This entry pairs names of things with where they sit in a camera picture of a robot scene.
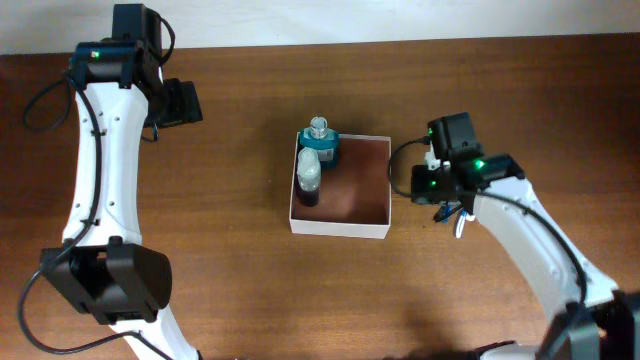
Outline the clear pump bottle purple liquid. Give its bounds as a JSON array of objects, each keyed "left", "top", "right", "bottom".
[{"left": 296, "top": 147, "right": 321, "bottom": 207}]

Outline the blue mouthwash bottle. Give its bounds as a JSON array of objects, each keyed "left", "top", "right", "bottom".
[{"left": 299, "top": 116, "right": 340, "bottom": 169}]

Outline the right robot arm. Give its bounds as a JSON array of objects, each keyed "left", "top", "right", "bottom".
[{"left": 410, "top": 113, "right": 639, "bottom": 359}]

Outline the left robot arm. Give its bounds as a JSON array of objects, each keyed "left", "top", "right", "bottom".
[{"left": 38, "top": 4, "right": 203, "bottom": 359}]

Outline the blue disposable razor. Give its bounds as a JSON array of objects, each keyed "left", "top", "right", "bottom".
[{"left": 433, "top": 203, "right": 463, "bottom": 223}]

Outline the blue white toothbrush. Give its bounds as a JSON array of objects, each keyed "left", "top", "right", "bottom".
[{"left": 453, "top": 210, "right": 476, "bottom": 239}]

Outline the white cardboard box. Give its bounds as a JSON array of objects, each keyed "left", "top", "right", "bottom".
[{"left": 288, "top": 134, "right": 392, "bottom": 239}]

